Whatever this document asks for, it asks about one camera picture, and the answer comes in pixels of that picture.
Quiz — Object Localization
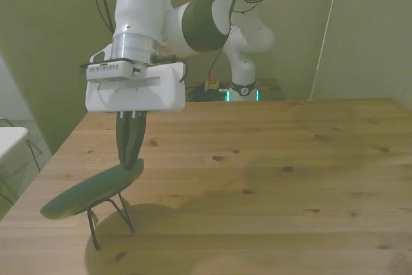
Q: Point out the yellow emergency stop button box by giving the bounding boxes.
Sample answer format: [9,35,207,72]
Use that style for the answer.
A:
[205,75,220,91]

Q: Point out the white cord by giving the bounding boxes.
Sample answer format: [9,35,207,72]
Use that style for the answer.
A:
[308,0,342,101]

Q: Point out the metal side table frame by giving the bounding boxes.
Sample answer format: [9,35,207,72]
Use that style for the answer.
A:
[0,117,43,205]

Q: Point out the dark green plate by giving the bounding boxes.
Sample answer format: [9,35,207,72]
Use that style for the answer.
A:
[39,158,145,221]

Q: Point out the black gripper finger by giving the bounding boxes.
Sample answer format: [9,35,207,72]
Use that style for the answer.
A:
[115,112,130,165]
[124,112,147,170]

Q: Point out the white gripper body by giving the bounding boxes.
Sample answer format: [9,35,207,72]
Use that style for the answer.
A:
[85,61,187,114]

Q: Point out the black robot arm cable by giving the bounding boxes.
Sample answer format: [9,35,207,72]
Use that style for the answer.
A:
[208,35,231,79]

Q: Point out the black cable bundle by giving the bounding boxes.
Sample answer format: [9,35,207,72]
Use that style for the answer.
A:
[185,83,226,102]

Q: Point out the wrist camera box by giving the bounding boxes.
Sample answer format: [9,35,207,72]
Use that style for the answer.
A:
[79,58,135,83]

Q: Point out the black wire plate rack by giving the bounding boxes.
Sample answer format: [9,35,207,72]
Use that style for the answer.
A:
[86,193,135,251]

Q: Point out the short black wrist cable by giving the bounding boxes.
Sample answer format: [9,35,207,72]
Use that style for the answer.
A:
[151,55,189,83]

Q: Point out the white side table top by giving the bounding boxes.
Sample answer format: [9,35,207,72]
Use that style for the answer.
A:
[0,126,29,163]

